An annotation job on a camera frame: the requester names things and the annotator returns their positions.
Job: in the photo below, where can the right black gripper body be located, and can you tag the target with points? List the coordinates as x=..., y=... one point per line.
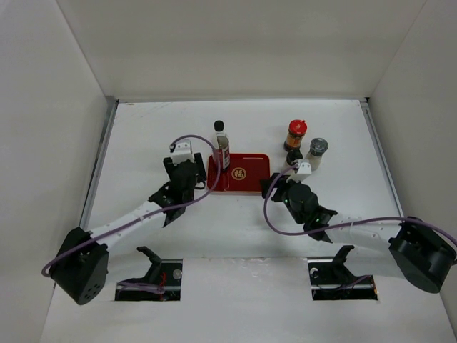
x=282, y=194

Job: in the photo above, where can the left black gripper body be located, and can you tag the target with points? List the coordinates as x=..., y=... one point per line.
x=201, y=178

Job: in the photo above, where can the small black-capped bottle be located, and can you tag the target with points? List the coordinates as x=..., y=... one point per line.
x=293, y=156

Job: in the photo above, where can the tall black-capped clear bottle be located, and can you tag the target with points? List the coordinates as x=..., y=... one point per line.
x=221, y=155

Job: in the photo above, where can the grey-capped salt shaker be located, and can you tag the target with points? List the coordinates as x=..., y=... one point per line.
x=317, y=148

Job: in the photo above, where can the red-capped sauce jar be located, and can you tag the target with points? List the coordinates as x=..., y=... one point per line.
x=296, y=131

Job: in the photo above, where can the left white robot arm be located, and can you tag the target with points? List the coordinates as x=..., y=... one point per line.
x=82, y=264

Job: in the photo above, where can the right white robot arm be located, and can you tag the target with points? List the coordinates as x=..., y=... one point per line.
x=401, y=247

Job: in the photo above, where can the red lacquer tray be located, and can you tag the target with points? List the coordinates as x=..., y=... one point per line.
x=244, y=174

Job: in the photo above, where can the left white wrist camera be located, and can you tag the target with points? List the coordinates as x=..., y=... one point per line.
x=181, y=152

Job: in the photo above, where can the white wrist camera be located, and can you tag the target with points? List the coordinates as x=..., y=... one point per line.
x=302, y=172
x=181, y=152

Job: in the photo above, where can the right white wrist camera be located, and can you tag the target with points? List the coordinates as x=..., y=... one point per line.
x=302, y=172

